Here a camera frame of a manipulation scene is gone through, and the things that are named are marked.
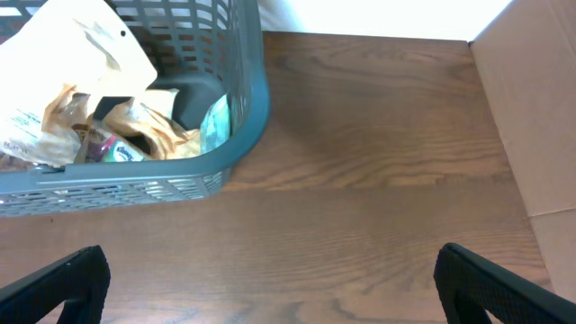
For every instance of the beige cardboard box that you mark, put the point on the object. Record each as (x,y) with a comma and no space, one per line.
(526,60)

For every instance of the teal wet wipes packet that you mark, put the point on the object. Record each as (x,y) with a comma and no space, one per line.
(216,126)

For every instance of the dark grey plastic basket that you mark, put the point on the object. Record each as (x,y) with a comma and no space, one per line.
(206,50)

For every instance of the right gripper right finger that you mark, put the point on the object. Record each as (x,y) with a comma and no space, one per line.
(472,289)

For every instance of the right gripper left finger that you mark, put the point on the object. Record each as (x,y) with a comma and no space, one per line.
(79,281)

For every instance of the beige paper pouch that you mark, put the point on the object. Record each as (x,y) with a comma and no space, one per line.
(57,68)
(150,115)

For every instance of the colourful Kleenex tissue multipack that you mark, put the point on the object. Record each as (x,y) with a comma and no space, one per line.
(110,148)

